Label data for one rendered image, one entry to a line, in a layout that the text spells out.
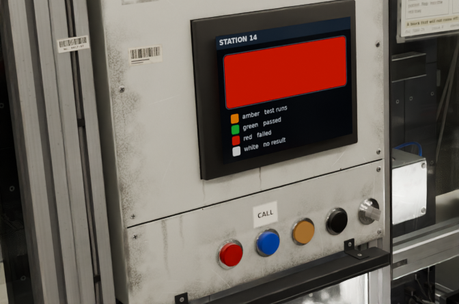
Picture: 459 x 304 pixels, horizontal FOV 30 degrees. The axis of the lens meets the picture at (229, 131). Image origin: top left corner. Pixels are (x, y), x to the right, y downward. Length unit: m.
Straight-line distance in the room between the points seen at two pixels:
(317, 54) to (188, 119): 0.19
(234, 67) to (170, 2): 0.11
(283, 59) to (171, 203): 0.23
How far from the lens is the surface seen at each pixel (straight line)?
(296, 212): 1.18
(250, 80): 1.06
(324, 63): 1.13
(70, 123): 0.99
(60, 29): 0.97
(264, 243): 1.15
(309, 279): 1.18
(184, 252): 1.09
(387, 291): 1.36
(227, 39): 1.04
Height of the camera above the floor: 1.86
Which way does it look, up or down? 15 degrees down
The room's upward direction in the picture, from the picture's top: 3 degrees counter-clockwise
